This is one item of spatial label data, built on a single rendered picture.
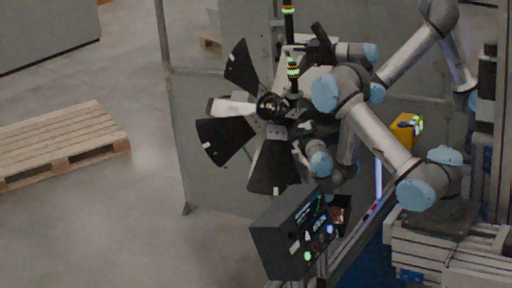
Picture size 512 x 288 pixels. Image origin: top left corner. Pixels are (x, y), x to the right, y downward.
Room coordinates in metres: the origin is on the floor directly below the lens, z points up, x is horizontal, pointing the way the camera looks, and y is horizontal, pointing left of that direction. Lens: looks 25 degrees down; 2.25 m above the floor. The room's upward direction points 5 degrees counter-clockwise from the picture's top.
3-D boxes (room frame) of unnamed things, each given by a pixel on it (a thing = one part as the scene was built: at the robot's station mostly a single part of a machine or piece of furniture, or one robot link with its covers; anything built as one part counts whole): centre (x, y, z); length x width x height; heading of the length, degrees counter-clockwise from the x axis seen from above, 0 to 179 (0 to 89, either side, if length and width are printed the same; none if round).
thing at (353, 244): (2.15, -0.25, 0.82); 0.90 x 0.04 x 0.08; 150
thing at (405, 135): (2.50, -0.44, 1.02); 0.16 x 0.10 x 0.11; 150
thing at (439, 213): (1.83, -0.45, 1.09); 0.15 x 0.15 x 0.10
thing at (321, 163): (2.01, -0.06, 1.17); 0.11 x 0.08 x 0.09; 7
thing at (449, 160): (1.82, -0.45, 1.20); 0.13 x 0.12 x 0.14; 137
